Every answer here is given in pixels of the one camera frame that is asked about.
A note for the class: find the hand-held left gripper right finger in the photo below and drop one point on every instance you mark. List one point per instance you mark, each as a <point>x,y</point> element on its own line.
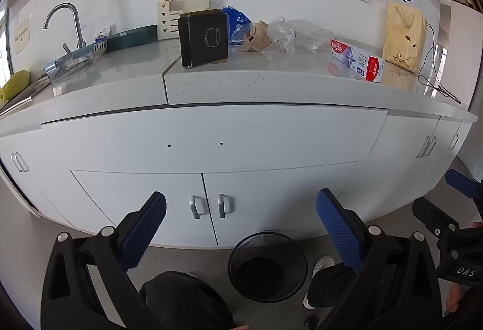
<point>339,235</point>

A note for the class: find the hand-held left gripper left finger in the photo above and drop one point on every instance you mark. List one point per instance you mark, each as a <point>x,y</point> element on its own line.
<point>145,232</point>

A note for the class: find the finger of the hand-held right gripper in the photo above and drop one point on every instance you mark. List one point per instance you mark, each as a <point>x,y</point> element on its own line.
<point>434,215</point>
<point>462,181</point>

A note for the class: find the black mesh wastebasket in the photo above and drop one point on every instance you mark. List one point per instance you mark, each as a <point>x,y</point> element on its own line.
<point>264,277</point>

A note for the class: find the large clear plastic bag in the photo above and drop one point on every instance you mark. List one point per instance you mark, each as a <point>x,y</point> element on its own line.
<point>315,34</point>

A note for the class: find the person's right hand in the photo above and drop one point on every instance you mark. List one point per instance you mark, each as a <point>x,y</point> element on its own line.
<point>452,300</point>

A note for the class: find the white right shoe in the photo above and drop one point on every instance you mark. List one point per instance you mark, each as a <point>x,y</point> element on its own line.
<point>322,265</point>

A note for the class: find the person's right leg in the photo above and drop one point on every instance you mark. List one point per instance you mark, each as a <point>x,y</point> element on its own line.
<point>332,288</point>

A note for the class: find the person's leg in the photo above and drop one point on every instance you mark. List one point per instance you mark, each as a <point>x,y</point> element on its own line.
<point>332,288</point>
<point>185,303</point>

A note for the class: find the person's left leg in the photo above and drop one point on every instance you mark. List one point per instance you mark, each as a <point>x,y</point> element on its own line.
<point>185,303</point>

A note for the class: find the white kitchen cabinet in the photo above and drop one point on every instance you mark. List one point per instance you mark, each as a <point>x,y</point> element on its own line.
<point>226,134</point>

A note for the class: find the brown paper bag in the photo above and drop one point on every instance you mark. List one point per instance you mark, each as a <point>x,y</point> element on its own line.
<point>403,36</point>

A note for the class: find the toothpaste box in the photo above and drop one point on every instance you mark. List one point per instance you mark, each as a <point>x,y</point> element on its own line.
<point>356,60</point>

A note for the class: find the clear plastic container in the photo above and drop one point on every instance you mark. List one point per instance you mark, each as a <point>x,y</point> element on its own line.
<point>71,64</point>

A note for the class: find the white basket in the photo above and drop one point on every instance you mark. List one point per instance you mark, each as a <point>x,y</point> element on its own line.
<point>100,48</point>

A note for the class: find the green lidded box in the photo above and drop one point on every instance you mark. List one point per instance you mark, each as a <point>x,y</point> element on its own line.
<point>132,37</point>

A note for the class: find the yellow cloth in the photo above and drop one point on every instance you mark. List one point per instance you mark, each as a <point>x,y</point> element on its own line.
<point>15,83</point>

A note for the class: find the small white blue packet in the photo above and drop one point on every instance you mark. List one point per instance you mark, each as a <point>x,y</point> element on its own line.
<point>102,34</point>

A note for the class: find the black box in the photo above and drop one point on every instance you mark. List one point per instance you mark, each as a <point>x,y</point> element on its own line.
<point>203,37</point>

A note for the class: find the cream desk organizer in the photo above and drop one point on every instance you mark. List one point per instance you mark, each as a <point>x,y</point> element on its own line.
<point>169,22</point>

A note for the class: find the apple snack packet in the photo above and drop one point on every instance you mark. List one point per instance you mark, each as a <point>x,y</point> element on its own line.
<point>256,37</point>

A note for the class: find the steel faucet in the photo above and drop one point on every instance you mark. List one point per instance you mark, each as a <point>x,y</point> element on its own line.
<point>77,24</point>

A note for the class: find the blue plastic bag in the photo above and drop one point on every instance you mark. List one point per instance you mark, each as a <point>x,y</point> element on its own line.
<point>236,22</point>

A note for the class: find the window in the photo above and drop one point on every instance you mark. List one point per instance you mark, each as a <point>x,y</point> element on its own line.
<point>3,47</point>

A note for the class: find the paper wall notice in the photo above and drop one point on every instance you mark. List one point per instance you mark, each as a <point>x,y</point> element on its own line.
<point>22,36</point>

